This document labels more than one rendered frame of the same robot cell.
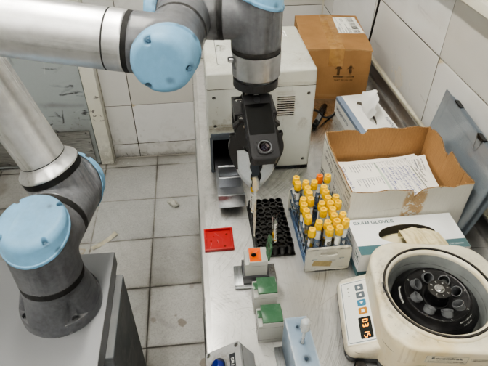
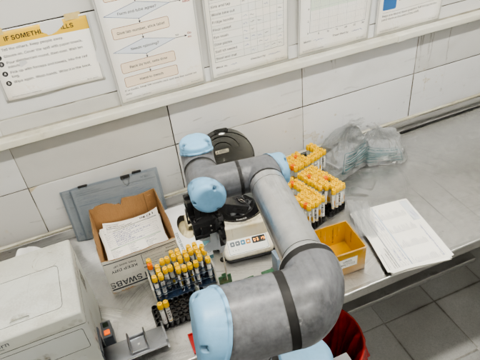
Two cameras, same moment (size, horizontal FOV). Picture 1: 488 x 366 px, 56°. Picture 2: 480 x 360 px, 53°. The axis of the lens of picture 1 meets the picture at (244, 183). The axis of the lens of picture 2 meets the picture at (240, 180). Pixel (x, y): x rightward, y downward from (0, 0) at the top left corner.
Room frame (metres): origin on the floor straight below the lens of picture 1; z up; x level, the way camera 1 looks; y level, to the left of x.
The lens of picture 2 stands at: (0.76, 0.89, 2.07)
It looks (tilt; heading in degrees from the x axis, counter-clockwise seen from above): 38 degrees down; 258
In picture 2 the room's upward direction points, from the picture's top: 7 degrees counter-clockwise
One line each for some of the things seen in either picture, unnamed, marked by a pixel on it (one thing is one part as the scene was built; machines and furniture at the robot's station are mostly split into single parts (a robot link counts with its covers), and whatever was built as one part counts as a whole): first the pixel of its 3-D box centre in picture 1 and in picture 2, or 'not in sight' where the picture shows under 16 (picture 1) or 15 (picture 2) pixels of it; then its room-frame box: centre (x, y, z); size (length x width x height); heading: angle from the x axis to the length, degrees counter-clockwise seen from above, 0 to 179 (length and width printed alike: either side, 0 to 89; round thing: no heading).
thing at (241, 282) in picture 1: (255, 273); not in sight; (0.64, -0.02, 0.89); 0.09 x 0.05 x 0.04; 95
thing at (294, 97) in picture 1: (255, 99); (44, 324); (1.15, -0.03, 1.03); 0.31 x 0.27 x 0.30; 6
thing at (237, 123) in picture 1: (254, 107); (204, 211); (0.67, -0.02, 1.28); 0.09 x 0.08 x 0.12; 6
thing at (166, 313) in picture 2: (270, 212); (178, 299); (0.79, -0.06, 0.93); 0.17 x 0.09 x 0.11; 7
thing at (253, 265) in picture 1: (255, 264); not in sight; (0.64, -0.02, 0.92); 0.05 x 0.04 x 0.06; 95
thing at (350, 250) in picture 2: not in sight; (337, 250); (0.27, -0.08, 0.93); 0.13 x 0.13 x 0.10; 3
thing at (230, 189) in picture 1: (228, 173); (130, 346); (0.95, 0.04, 0.92); 0.21 x 0.07 x 0.05; 6
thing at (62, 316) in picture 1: (57, 287); not in sight; (0.55, 0.35, 0.97); 0.15 x 0.15 x 0.10
